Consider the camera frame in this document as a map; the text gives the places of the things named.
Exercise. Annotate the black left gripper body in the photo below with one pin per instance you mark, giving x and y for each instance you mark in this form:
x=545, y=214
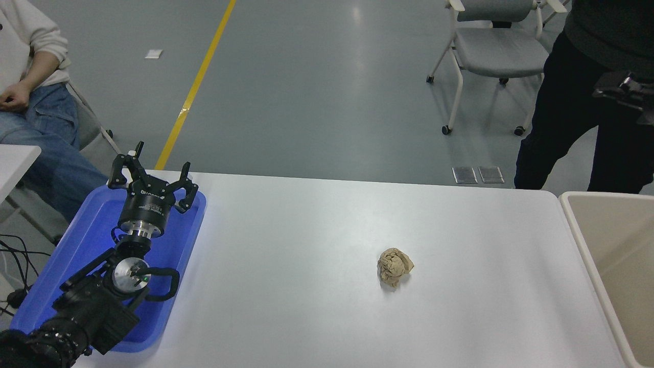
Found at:
x=145, y=207

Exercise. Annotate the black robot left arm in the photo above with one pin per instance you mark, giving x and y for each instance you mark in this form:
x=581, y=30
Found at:
x=97, y=306

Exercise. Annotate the seated person's left forearm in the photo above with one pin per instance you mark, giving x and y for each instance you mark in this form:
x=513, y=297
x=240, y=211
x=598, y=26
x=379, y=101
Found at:
x=41, y=69

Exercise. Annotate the metal floor plate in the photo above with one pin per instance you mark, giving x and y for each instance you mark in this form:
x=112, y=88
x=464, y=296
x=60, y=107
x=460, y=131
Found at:
x=464, y=175
x=491, y=175

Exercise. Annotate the seated person's left hand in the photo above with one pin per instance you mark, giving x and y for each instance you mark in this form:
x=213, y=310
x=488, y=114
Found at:
x=15, y=98

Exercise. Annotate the blue plastic tray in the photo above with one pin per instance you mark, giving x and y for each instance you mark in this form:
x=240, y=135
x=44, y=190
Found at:
x=76, y=245

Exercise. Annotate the seated person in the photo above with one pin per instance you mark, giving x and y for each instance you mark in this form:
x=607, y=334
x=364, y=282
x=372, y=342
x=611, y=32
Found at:
x=41, y=133

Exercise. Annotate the white paper scrap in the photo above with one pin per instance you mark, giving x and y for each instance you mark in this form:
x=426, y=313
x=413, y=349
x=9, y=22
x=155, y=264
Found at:
x=153, y=53

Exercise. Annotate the white side table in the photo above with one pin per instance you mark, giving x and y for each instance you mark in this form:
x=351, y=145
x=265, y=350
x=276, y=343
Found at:
x=15, y=163

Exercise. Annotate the crumpled tan paper ball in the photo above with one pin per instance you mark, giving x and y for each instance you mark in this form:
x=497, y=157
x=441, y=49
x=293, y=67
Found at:
x=394, y=267

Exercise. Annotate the grey office chair on wheels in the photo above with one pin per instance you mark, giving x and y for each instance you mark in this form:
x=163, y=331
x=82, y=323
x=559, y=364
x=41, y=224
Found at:
x=500, y=51

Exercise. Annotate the standing person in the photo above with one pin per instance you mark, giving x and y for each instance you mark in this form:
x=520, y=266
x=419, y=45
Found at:
x=572, y=102

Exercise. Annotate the large pale bin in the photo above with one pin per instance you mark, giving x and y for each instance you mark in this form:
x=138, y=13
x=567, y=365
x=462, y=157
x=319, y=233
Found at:
x=623, y=245

